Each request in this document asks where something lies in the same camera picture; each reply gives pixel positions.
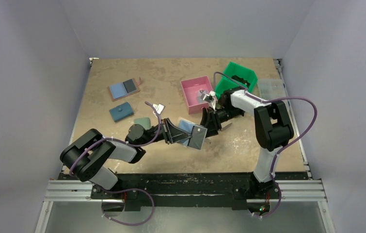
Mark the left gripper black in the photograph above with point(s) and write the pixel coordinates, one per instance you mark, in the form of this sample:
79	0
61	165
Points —
171	133

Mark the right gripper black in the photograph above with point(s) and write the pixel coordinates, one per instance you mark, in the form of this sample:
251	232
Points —
216	118

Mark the dark grey VIP card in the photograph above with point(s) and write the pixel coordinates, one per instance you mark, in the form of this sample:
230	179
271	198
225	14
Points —
198	135

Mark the beige card holder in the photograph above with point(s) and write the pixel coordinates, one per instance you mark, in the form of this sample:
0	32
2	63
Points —
187	126
225	125

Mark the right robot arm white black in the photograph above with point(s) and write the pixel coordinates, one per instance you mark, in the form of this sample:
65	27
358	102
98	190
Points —
273	128

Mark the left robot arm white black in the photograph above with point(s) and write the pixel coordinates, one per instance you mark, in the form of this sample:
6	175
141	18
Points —
86	157

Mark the green card holder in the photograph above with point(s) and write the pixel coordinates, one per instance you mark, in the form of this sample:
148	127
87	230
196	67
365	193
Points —
145	122

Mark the cards in pink box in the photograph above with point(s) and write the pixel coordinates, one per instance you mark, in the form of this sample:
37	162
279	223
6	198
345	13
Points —
202	95

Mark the blue card holder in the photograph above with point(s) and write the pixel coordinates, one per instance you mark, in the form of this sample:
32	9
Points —
121	111

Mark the open brown card holder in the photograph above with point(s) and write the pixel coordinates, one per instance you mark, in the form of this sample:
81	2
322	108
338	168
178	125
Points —
123	89

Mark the pink box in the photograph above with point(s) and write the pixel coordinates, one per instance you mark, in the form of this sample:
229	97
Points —
192	93

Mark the front green bin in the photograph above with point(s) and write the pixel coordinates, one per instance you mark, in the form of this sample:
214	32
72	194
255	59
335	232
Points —
225	84

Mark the green bin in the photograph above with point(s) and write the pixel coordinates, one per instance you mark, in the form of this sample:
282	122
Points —
244	73
225	84

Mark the black object in bin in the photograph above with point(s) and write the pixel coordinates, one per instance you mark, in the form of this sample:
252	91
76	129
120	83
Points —
241	80

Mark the rear green bin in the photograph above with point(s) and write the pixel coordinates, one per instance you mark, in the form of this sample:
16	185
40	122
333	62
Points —
244	73

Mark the clear screw organizer box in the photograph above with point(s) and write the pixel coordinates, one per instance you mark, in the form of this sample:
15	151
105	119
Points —
271	89

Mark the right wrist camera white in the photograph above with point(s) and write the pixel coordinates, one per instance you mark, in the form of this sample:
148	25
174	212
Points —
211	99

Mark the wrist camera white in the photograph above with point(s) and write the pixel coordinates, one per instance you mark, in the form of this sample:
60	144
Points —
158	109
211	99

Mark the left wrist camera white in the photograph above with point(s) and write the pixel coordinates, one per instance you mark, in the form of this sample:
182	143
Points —
158	109

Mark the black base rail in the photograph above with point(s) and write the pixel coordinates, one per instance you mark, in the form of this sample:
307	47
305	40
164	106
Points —
213	190

